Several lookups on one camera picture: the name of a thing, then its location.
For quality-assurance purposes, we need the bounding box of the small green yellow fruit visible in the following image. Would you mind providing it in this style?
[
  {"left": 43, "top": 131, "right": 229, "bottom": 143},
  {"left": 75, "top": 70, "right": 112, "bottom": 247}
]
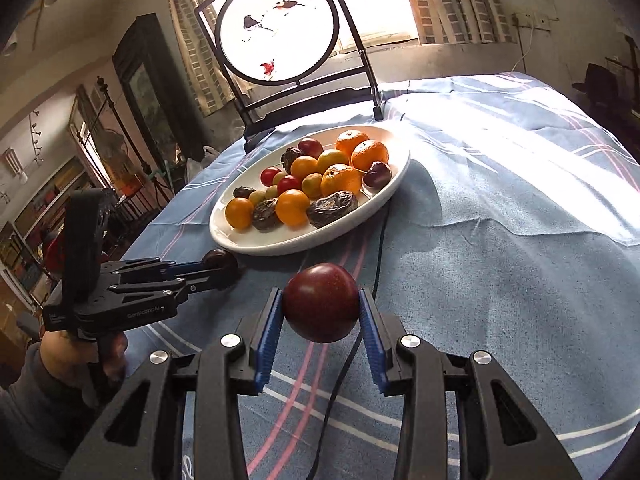
[{"left": 248, "top": 190, "right": 266, "bottom": 206}]

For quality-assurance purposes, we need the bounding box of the small orange tangerine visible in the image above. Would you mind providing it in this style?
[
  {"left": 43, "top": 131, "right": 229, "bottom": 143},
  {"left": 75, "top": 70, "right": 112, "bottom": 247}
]
[{"left": 276, "top": 190, "right": 310, "bottom": 229}]

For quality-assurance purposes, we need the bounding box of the dark red plum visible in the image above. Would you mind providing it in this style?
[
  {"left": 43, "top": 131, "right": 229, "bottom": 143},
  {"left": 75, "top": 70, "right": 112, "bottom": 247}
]
[{"left": 282, "top": 262, "right": 360, "bottom": 344}]

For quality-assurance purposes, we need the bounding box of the red cherry tomato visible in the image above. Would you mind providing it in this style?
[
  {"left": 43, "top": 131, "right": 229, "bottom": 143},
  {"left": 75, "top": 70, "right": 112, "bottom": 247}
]
[
  {"left": 260, "top": 166, "right": 281, "bottom": 188},
  {"left": 277, "top": 174, "right": 300, "bottom": 195}
]

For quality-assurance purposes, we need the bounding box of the yellow orange fruit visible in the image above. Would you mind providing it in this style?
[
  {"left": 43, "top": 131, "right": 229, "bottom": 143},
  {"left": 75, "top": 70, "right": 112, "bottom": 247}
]
[{"left": 317, "top": 148, "right": 349, "bottom": 174}]

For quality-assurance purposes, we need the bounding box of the large orange mandarin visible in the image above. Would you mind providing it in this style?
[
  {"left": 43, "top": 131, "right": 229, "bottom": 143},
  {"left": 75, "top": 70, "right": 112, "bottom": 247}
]
[{"left": 350, "top": 140, "right": 390, "bottom": 172}]

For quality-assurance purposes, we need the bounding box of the dark wrinkled passion fruit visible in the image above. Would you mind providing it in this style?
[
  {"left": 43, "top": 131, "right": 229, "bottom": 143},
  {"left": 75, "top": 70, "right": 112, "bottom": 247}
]
[{"left": 252, "top": 197, "right": 281, "bottom": 232}]

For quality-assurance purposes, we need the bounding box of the person left hand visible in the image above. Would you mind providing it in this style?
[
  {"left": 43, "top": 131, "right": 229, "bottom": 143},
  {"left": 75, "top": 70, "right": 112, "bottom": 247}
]
[{"left": 39, "top": 332, "right": 128, "bottom": 388}]

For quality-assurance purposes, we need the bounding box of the white oval plate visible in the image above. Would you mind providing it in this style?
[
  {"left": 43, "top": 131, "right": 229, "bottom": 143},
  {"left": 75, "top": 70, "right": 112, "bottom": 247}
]
[{"left": 209, "top": 125, "right": 410, "bottom": 256}]

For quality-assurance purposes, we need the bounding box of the dark framed painting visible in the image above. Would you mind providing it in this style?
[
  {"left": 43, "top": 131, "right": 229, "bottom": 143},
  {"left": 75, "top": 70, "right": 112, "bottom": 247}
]
[{"left": 112, "top": 13, "right": 205, "bottom": 168}]

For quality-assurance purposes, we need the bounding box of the round bird screen stand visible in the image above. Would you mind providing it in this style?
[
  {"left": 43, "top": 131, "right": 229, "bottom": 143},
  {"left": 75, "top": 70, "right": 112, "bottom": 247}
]
[{"left": 194, "top": 0, "right": 383, "bottom": 152}]

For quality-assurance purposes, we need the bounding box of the left checkered curtain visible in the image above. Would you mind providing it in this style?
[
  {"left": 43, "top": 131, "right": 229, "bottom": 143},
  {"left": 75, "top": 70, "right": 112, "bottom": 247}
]
[{"left": 167, "top": 0, "right": 234, "bottom": 117}]

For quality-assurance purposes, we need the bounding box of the checkered curtain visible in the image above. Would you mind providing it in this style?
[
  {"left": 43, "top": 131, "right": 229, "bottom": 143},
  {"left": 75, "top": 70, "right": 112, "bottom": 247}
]
[
  {"left": 167, "top": 0, "right": 234, "bottom": 117},
  {"left": 409, "top": 0, "right": 513, "bottom": 44}
]

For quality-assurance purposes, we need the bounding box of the right checkered curtain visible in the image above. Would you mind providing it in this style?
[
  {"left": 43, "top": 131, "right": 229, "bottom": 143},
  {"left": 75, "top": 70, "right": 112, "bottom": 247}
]
[{"left": 409, "top": 0, "right": 513, "bottom": 44}]

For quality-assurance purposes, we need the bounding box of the black cable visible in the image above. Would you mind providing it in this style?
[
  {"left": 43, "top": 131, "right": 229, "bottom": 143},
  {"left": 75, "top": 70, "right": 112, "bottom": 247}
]
[{"left": 304, "top": 204, "right": 392, "bottom": 480}]

